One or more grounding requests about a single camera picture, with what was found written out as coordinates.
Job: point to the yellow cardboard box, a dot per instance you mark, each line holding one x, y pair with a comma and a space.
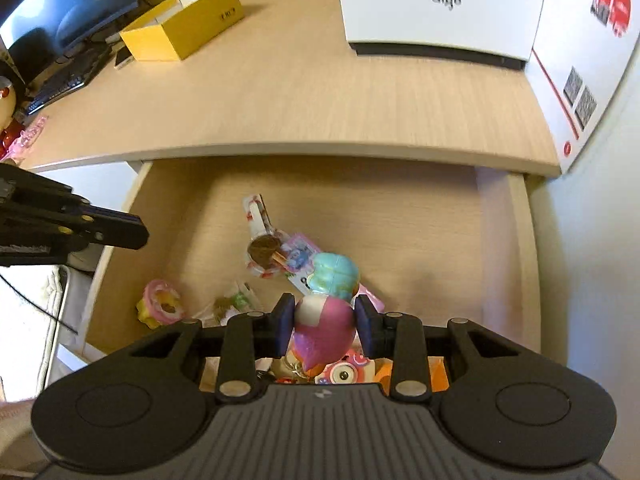
175, 35

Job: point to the pink one-eyed toy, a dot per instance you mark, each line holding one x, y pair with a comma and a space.
345, 372

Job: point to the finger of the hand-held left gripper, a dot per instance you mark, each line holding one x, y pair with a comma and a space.
122, 231

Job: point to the white computer case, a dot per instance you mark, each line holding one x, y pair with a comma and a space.
435, 5

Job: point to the chocolate spoon snack packet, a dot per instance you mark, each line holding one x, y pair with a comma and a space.
262, 250

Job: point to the red and cream toy figure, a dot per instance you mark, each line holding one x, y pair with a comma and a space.
6, 105

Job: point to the pink plastic packet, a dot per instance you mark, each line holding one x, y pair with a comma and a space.
30, 135

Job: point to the pink and yellow donut toy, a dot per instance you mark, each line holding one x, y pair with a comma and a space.
160, 305

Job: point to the pink toy card packet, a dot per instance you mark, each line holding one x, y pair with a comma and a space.
299, 252

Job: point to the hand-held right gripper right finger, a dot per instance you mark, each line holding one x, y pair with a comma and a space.
365, 327

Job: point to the black computer monitor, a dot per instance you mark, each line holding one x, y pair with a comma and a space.
65, 5

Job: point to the pink and white squishy toy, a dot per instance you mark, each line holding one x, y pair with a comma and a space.
325, 330

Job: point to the wooden drawer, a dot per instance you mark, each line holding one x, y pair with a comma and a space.
375, 220

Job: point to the white cardboard box red print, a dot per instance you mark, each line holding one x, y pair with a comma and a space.
585, 60

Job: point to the clear packet with green toy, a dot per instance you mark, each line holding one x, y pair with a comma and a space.
235, 302

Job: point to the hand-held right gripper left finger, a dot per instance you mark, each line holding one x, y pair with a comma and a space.
284, 322

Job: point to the black keyboard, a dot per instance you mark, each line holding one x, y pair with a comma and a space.
65, 80

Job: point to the small white device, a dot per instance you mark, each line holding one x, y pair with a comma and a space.
123, 58

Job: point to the teal ice cream squishy toy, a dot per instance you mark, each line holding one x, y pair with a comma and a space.
334, 272

